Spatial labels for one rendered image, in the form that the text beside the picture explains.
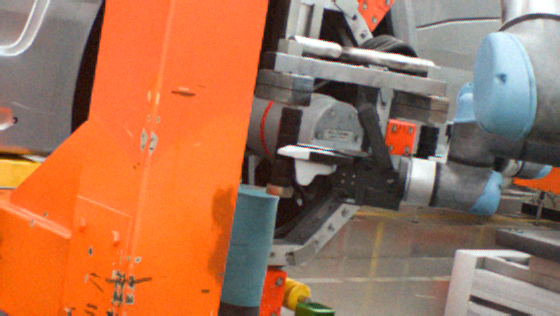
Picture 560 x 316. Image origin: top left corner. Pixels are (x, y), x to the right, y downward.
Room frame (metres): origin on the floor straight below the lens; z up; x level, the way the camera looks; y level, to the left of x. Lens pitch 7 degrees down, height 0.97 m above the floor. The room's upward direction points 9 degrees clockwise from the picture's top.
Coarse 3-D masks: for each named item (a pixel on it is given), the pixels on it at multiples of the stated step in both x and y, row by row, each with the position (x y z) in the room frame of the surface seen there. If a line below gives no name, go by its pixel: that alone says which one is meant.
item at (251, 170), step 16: (272, 0) 2.25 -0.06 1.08; (272, 16) 2.37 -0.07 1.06; (272, 32) 2.44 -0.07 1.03; (320, 32) 2.30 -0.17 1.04; (256, 80) 2.21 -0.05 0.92; (320, 80) 2.31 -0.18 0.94; (336, 96) 2.36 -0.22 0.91; (256, 176) 2.47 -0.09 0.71; (320, 176) 2.34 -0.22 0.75; (304, 192) 2.31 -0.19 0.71; (320, 192) 2.32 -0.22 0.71; (288, 208) 2.32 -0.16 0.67; (304, 208) 2.29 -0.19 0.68; (288, 224) 2.27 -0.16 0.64
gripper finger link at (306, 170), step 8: (280, 152) 1.84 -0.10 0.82; (288, 152) 1.83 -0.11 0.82; (296, 152) 1.82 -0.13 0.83; (304, 152) 1.82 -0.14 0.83; (328, 152) 1.83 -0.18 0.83; (296, 160) 1.82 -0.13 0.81; (304, 160) 1.82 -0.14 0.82; (296, 168) 1.83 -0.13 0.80; (304, 168) 1.83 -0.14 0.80; (312, 168) 1.83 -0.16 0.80; (320, 168) 1.83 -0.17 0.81; (328, 168) 1.83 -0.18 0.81; (296, 176) 1.83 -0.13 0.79; (304, 176) 1.83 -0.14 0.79; (312, 176) 1.83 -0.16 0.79; (304, 184) 1.83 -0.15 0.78
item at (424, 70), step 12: (312, 12) 2.13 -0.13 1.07; (312, 24) 2.13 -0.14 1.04; (312, 36) 2.14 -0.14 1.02; (348, 48) 2.06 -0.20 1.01; (348, 60) 2.06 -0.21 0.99; (360, 60) 2.04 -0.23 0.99; (372, 60) 2.03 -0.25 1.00; (384, 60) 2.02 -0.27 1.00; (396, 60) 2.03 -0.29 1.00; (408, 60) 2.04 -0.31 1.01; (420, 60) 2.06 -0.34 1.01; (420, 72) 2.07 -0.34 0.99; (432, 72) 2.08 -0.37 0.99
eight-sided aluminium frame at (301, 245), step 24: (288, 0) 2.10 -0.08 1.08; (312, 0) 2.13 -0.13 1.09; (336, 0) 2.17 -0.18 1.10; (336, 24) 2.24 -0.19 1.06; (360, 24) 2.22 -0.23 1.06; (360, 96) 2.31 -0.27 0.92; (384, 96) 2.27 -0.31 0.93; (384, 120) 2.29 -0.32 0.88; (312, 216) 2.25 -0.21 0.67; (336, 216) 2.23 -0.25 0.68; (288, 240) 2.22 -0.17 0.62; (312, 240) 2.20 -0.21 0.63; (288, 264) 2.17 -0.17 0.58
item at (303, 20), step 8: (280, 8) 2.14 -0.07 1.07; (304, 8) 2.13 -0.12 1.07; (280, 16) 2.14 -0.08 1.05; (304, 16) 2.13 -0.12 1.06; (280, 24) 2.14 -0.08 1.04; (304, 24) 2.14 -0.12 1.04; (280, 32) 2.13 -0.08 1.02; (296, 32) 2.13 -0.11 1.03; (304, 32) 2.14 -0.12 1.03; (272, 40) 2.15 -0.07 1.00; (272, 48) 2.15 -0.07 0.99
